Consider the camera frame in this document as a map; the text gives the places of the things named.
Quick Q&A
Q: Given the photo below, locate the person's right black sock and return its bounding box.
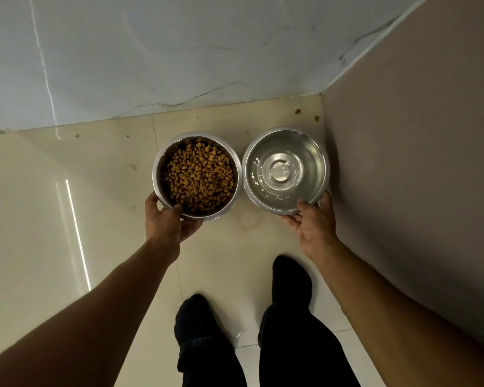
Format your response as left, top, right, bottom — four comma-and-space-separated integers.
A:
272, 255, 314, 311

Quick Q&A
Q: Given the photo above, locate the person's left forearm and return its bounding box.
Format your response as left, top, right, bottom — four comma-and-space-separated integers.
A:
0, 239, 178, 387

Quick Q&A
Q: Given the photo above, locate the beige base cabinet panel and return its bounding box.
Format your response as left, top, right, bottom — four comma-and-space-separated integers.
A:
322, 0, 484, 355

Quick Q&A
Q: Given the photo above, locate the person's right trouser leg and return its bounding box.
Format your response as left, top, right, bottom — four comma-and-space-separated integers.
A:
258, 303, 362, 387

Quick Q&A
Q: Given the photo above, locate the person's left hand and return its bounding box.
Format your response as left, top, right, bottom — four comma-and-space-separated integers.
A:
144, 191, 203, 267

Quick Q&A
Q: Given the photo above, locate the plain steel bowl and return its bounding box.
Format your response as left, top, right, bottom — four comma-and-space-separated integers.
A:
241, 126, 331, 216

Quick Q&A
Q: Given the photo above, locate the person's left black sock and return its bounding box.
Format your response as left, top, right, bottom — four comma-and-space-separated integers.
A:
174, 293, 226, 347

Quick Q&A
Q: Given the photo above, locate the person's black sock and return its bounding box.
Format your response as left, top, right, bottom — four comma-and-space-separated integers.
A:
174, 293, 226, 347
272, 255, 314, 311

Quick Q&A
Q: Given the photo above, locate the person's trouser leg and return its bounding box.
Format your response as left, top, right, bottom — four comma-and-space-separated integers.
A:
176, 334, 247, 387
258, 303, 362, 387

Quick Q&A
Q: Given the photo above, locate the person's left trouser leg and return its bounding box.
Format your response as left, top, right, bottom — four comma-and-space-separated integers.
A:
176, 334, 247, 387

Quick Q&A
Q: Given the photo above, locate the person's right hand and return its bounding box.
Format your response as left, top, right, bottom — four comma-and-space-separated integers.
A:
279, 191, 341, 262

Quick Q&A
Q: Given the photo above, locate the person's right forearm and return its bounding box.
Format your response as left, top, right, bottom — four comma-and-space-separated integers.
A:
314, 239, 484, 387

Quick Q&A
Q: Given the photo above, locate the steel bowl with yellow residue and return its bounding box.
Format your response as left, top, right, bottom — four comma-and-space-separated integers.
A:
152, 132, 244, 222

